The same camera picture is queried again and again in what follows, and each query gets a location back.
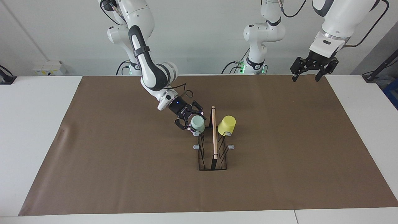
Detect black base cable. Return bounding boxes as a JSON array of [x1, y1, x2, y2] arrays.
[[116, 60, 131, 76], [221, 61, 240, 74]]

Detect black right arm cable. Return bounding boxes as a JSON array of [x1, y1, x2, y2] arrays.
[[99, 0, 194, 99]]

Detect blue box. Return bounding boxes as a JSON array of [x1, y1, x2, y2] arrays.
[[383, 78, 398, 110]]

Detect brown table mat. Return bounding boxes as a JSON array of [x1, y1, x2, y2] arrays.
[[19, 75, 398, 216]]

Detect white power strip box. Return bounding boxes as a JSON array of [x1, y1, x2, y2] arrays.
[[33, 61, 66, 76]]

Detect green plastic cup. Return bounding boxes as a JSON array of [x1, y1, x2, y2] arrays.
[[190, 116, 206, 133]]

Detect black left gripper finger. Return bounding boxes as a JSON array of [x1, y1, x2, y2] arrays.
[[315, 58, 339, 82], [290, 57, 312, 82]]

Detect yellow plastic cup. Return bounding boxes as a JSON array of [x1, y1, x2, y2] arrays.
[[217, 115, 236, 136]]

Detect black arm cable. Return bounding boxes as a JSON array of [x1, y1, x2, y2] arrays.
[[280, 0, 390, 48], [99, 0, 194, 99]]

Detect black table clamp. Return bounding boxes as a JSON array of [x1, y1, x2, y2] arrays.
[[0, 65, 16, 85]]

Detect black stand pole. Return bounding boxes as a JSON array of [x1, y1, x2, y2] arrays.
[[362, 50, 398, 83]]

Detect black wire cup rack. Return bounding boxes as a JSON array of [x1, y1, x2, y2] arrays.
[[193, 106, 235, 171]]

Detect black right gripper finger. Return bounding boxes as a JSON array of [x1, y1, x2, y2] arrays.
[[174, 114, 192, 132], [187, 100, 208, 121]]

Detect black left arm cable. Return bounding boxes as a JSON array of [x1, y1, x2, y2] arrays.
[[280, 0, 390, 48]]

